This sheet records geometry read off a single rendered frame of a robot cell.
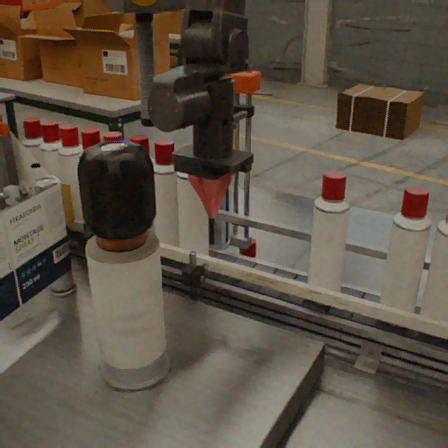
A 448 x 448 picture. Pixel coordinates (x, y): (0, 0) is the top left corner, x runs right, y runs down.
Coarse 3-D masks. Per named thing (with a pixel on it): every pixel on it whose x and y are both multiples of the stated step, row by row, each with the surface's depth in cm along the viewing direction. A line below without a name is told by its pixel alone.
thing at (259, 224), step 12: (216, 216) 93; (228, 216) 91; (240, 216) 91; (264, 228) 89; (276, 228) 88; (288, 228) 87; (348, 240) 83; (360, 252) 82; (372, 252) 81; (384, 252) 80
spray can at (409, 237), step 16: (416, 192) 69; (416, 208) 69; (400, 224) 70; (416, 224) 69; (400, 240) 71; (416, 240) 70; (400, 256) 72; (416, 256) 71; (400, 272) 73; (416, 272) 72; (384, 288) 76; (400, 288) 73; (416, 288) 74; (384, 304) 76; (400, 304) 75
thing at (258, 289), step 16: (160, 256) 95; (224, 256) 95; (208, 272) 90; (272, 272) 90; (288, 272) 90; (256, 288) 86; (304, 304) 82; (352, 320) 78; (368, 320) 78; (416, 336) 74; (432, 336) 74
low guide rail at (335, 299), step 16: (80, 224) 99; (176, 256) 90; (224, 272) 86; (240, 272) 85; (256, 272) 84; (272, 288) 83; (288, 288) 81; (304, 288) 80; (320, 288) 79; (336, 304) 78; (352, 304) 77; (368, 304) 76; (384, 320) 75; (400, 320) 74; (416, 320) 73; (432, 320) 72
